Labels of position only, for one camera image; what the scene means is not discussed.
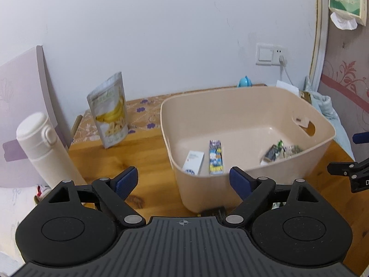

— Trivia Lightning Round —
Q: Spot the gold patterned snack bag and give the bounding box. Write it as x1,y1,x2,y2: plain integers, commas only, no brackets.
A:
299,91,312,104

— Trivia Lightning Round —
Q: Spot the cream curved mirror frame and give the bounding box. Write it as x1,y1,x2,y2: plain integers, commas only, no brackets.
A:
309,0,329,91

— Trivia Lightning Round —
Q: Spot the beige plastic storage bin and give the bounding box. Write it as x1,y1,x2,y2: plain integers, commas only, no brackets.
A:
160,86,336,213

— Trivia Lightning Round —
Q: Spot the small dark snack packet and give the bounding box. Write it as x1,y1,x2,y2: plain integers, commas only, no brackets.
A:
263,145,282,163

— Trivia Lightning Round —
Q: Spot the blue cartoon figurine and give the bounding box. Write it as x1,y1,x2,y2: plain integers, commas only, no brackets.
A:
237,76,253,87

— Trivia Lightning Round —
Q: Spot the white wall switch socket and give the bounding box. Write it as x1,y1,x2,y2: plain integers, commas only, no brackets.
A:
256,43,286,66

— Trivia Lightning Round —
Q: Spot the banana chips snack pouch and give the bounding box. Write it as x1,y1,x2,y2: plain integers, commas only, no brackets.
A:
87,72,129,149

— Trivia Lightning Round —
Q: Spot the lilac bed headboard panel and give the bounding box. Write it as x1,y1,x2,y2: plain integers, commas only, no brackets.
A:
0,46,67,188

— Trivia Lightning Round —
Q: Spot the blue cartoon candy box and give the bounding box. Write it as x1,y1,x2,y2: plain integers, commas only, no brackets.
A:
209,140,224,175

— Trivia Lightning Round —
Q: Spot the clear green snack bag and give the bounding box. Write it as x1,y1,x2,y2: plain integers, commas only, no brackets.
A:
276,140,303,159

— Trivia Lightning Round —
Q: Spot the white plug and cable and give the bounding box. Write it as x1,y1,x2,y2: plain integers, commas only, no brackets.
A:
278,55,294,86

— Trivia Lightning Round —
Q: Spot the white thermos bottle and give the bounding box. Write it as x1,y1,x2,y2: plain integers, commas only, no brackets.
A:
16,112,86,188

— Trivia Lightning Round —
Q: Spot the white paper sheet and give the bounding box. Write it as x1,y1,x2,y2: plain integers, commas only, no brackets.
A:
276,80,300,96

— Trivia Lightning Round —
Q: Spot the light blue quilted blanket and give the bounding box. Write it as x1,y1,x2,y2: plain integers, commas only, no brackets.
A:
303,77,355,160

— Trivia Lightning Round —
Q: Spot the floral table mat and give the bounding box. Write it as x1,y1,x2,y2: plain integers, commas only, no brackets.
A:
70,84,268,146

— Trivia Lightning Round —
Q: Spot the white rectangular box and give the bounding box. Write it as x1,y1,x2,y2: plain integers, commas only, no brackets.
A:
182,151,205,175

